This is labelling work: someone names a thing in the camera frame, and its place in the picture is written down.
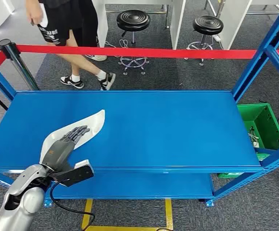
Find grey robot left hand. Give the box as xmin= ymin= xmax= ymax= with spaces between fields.
xmin=42 ymin=125 xmax=91 ymax=173

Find long red barrier belt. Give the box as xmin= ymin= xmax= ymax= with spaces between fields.
xmin=16 ymin=44 xmax=279 ymax=60

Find green plastic crate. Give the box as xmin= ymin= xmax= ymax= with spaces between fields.
xmin=218 ymin=103 xmax=279 ymax=179

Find white curved plastic part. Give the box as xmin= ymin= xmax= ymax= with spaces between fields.
xmin=39 ymin=109 xmax=106 ymax=165

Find black round stool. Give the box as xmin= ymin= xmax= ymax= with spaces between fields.
xmin=116 ymin=9 xmax=151 ymax=76
xmin=184 ymin=15 xmax=224 ymax=66

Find yellow floor tape square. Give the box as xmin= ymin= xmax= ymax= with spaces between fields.
xmin=81 ymin=198 xmax=173 ymax=231

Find white desk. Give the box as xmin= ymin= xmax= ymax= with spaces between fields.
xmin=91 ymin=0 xmax=187 ymax=50
xmin=203 ymin=0 xmax=279 ymax=50

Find stanchion post with black cap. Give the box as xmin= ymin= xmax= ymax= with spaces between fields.
xmin=0 ymin=38 xmax=40 ymax=91

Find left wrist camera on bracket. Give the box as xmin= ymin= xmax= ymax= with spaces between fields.
xmin=49 ymin=159 xmax=95 ymax=188

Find blue metal shelf rack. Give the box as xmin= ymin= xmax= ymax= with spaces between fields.
xmin=0 ymin=0 xmax=279 ymax=208

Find black cable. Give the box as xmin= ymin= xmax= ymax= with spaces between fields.
xmin=49 ymin=181 xmax=96 ymax=231

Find small tangled cables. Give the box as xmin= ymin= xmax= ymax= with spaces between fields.
xmin=248 ymin=127 xmax=260 ymax=148

